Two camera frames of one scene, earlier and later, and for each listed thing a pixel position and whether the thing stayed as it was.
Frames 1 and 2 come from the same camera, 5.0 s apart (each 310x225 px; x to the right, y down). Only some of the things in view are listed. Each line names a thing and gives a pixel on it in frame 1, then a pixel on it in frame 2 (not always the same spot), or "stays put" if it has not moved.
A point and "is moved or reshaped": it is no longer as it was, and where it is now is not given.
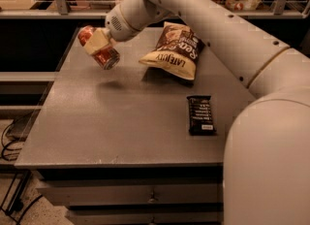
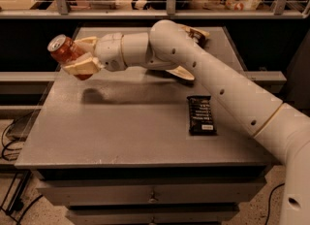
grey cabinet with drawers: x=135 y=144 stays put
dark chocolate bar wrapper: x=201 y=115 stays put
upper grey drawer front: x=104 y=193 stays put
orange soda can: x=108 y=57 is moved or reshaped
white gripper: x=118 y=25 -> x=108 y=51
